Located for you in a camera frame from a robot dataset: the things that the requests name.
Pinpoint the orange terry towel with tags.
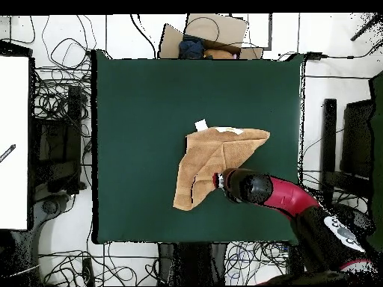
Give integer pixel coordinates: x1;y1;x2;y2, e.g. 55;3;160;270
172;118;272;212

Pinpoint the dark green table cloth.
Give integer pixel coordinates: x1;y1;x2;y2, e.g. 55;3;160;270
91;49;305;244

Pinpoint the orange cloth in box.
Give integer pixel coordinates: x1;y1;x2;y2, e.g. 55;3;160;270
203;48;234;60

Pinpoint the dark blue garment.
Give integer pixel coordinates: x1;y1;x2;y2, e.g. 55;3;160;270
178;35;206;60

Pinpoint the black chair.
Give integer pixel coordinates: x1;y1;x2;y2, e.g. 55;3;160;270
319;98;375;204

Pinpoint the brown cardboard box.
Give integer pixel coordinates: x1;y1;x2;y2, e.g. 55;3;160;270
158;13;264;60

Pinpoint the black power strip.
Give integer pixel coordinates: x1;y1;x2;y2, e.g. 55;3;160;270
82;257;96;286

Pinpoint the white board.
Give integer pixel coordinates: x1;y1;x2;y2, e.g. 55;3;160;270
0;55;30;230

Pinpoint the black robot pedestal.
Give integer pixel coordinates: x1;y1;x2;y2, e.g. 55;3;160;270
158;241;229;286

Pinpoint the black cable bundle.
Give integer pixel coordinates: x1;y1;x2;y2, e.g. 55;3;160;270
227;238;292;285
298;167;373;216
32;14;94;138
38;243;161;286

